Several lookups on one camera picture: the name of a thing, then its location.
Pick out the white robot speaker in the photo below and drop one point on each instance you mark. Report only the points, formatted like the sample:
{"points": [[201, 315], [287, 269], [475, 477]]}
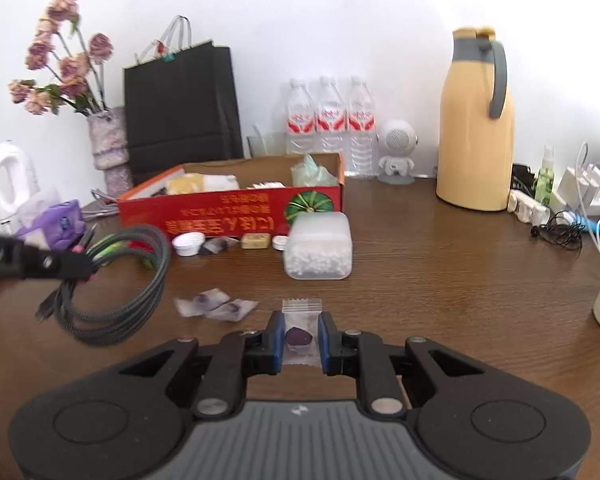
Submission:
{"points": [[399, 147]]}

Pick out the small white cup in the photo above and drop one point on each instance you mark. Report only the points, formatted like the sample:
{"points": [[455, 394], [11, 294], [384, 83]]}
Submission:
{"points": [[187, 244]]}

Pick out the dried pink flowers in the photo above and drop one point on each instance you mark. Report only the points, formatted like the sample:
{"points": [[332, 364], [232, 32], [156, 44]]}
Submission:
{"points": [[60, 60]]}

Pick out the clear glass cup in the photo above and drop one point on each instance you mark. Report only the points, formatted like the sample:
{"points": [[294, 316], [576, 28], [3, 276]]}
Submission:
{"points": [[265, 146]]}

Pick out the black earphones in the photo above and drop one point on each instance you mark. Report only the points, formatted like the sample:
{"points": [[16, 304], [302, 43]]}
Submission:
{"points": [[560, 232]]}

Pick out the red cardboard box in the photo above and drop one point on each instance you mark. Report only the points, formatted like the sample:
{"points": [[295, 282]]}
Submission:
{"points": [[220, 210]]}

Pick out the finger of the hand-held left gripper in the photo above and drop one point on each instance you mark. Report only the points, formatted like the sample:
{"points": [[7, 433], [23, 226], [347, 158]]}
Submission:
{"points": [[55, 264]]}

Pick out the white detergent bottle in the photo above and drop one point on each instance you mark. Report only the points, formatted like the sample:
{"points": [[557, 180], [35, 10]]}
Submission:
{"points": [[10, 185]]}

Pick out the purple tissue pack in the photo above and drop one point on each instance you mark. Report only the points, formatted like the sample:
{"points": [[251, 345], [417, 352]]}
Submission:
{"points": [[55, 220]]}

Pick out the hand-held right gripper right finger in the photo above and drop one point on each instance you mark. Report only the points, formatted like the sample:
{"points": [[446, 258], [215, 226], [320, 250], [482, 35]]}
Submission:
{"points": [[324, 342]]}

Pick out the blue pen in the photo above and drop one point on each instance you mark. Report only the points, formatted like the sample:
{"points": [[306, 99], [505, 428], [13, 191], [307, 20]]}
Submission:
{"points": [[592, 225]]}

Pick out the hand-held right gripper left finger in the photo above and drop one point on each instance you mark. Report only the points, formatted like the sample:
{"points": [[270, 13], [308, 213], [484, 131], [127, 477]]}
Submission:
{"points": [[278, 337]]}

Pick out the flat white packet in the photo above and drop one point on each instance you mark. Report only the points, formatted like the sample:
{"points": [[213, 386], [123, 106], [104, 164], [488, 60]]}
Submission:
{"points": [[269, 185]]}

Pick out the yellow and white plush toy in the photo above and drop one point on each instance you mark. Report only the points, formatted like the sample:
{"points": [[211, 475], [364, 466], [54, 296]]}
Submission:
{"points": [[185, 184]]}

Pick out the white chargers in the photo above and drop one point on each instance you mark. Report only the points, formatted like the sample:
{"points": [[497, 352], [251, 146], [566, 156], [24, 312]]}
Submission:
{"points": [[582, 187]]}

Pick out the iridescent plastic bag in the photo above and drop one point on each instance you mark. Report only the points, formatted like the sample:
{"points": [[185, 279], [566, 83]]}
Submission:
{"points": [[312, 170]]}

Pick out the purple textured vase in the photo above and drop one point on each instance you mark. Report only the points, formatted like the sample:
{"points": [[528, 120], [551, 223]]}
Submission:
{"points": [[110, 155]]}

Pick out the small white cap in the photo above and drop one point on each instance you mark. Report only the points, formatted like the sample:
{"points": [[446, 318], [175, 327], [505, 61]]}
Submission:
{"points": [[278, 243]]}

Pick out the black paper bag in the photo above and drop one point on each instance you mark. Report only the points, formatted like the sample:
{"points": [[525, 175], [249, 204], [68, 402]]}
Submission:
{"points": [[180, 110]]}

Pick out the clear water bottle red label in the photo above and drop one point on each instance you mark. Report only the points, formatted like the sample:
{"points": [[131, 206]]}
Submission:
{"points": [[362, 125], [331, 120], [300, 120]]}

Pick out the green spray bottle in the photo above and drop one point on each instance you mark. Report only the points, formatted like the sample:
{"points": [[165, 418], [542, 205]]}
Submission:
{"points": [[545, 180]]}

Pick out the yellow thermos jug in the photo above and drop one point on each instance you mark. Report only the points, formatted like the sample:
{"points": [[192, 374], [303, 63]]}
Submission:
{"points": [[472, 140]]}

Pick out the white tissue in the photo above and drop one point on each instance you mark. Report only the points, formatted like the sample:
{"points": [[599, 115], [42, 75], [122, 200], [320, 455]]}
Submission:
{"points": [[220, 182]]}

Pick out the translucent cotton swab container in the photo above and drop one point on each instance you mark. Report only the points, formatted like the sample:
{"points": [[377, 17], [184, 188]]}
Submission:
{"points": [[317, 247]]}

